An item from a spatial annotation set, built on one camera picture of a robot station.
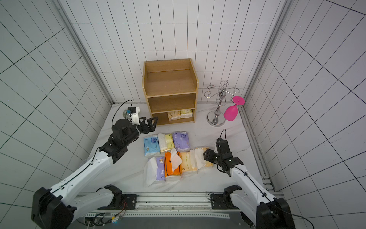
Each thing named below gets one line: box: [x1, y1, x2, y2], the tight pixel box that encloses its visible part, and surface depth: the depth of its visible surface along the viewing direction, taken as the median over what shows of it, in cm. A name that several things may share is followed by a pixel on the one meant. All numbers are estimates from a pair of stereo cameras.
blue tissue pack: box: [143, 135, 161, 157], surface depth 91 cm
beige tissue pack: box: [181, 149, 198, 172], surface depth 83 cm
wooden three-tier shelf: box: [142, 58, 199, 126], surface depth 94 cm
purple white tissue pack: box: [143, 156, 166, 188], surface depth 80 cm
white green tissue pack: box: [157, 133, 175, 153], surface depth 92 cm
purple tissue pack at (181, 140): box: [172, 131, 191, 153], surface depth 93 cm
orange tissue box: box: [163, 148, 183, 181], surface depth 81 cm
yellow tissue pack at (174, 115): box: [167, 110, 182, 121], surface depth 106 cm
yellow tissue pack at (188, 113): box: [178, 109, 194, 119], surface depth 106 cm
